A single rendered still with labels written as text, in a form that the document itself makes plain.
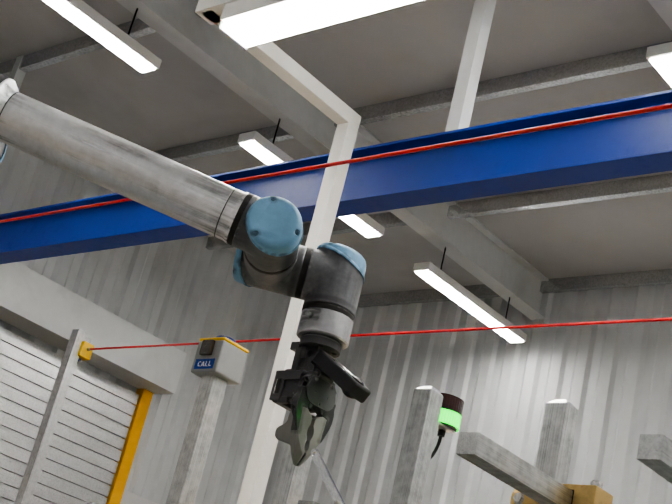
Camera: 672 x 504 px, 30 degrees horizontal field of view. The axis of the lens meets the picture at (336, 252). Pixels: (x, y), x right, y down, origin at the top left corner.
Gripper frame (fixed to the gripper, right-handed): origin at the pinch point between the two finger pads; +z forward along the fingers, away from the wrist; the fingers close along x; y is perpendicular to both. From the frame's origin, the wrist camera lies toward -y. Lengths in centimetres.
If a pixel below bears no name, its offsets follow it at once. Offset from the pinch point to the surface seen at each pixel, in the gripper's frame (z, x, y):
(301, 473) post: 0.1, -8.2, 7.0
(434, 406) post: -11.7, -8.0, -18.0
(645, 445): 3, 19, -70
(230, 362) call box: -20.4, -7.6, 31.3
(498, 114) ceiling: -403, -464, 340
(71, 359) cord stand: -71, -116, 239
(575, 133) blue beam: -244, -274, 145
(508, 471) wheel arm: 4.2, 10.7, -46.7
